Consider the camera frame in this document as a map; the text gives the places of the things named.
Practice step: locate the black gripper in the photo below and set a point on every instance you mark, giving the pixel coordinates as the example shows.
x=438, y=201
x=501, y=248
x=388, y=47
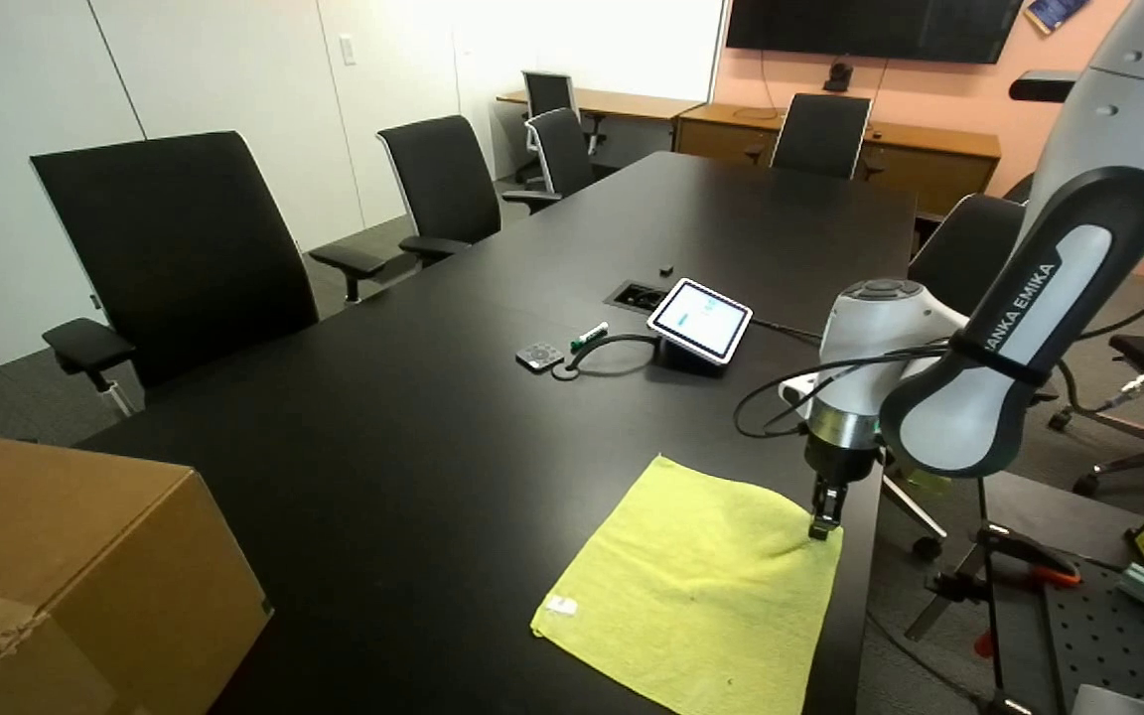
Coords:
x=840, y=464

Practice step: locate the wooden side desk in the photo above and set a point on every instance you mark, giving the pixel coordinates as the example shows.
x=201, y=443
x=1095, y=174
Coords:
x=636, y=103

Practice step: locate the large black office chair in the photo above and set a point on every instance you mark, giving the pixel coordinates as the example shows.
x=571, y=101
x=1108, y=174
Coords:
x=176, y=250

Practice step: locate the yellow cloth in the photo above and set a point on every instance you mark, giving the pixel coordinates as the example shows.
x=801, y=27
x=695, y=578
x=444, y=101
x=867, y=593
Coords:
x=691, y=597

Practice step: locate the black speaker bar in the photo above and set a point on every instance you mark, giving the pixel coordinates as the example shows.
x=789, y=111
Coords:
x=1043, y=87

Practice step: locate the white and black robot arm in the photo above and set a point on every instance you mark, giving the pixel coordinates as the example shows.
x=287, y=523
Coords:
x=1061, y=301

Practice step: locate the black perforated plate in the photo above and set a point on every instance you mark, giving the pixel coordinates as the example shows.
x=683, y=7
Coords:
x=1112, y=650

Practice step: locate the tablet on stand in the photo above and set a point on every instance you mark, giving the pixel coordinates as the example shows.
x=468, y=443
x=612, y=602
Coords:
x=699, y=317

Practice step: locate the wall mounted black television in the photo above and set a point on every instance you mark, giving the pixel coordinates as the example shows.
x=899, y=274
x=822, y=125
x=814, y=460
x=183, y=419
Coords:
x=863, y=26

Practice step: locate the blue wall picture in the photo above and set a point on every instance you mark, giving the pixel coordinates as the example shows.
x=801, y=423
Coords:
x=1053, y=7

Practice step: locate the cardboard box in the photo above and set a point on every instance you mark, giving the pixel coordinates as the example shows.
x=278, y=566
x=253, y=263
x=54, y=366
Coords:
x=70, y=569

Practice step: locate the white light switch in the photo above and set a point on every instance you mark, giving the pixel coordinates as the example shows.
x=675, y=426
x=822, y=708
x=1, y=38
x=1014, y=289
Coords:
x=348, y=47

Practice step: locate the wooden credenza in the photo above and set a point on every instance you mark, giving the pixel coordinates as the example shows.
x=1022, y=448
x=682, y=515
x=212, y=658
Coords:
x=930, y=153

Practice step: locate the black webcam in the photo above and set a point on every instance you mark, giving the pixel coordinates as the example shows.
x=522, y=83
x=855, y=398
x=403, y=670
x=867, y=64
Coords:
x=840, y=76

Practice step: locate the green marker pen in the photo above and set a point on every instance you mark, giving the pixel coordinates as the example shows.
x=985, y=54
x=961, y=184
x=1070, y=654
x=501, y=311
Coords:
x=591, y=335

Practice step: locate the thin black stand pole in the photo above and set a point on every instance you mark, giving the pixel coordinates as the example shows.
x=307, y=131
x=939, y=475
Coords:
x=992, y=607

